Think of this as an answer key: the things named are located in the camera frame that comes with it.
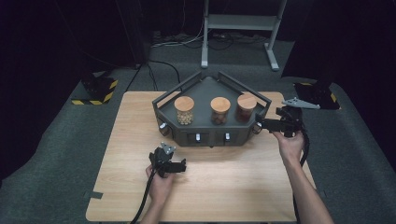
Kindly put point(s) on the grey metal stand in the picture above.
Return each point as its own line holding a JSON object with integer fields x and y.
{"x": 239, "y": 22}

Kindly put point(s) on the person's right hand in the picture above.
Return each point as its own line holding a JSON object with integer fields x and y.
{"x": 291, "y": 147}

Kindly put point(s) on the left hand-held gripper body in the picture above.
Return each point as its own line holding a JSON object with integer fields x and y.
{"x": 162, "y": 157}

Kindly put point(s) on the person's left hand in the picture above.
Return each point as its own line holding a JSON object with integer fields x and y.
{"x": 162, "y": 186}

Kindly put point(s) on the glass jar of reddish fruit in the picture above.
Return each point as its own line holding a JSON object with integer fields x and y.
{"x": 247, "y": 101}

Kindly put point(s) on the glass jar of pale seeds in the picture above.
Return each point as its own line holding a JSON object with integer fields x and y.
{"x": 184, "y": 104}

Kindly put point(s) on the dark grey corner rack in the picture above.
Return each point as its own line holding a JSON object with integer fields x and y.
{"x": 202, "y": 90}

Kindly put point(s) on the glass jar of brown nuts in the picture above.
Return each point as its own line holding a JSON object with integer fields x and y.
{"x": 220, "y": 104}

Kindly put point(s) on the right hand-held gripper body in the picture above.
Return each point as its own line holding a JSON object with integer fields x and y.
{"x": 292, "y": 116}

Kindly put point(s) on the black yellow striped base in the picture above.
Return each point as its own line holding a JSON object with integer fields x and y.
{"x": 320, "y": 98}
{"x": 96, "y": 90}

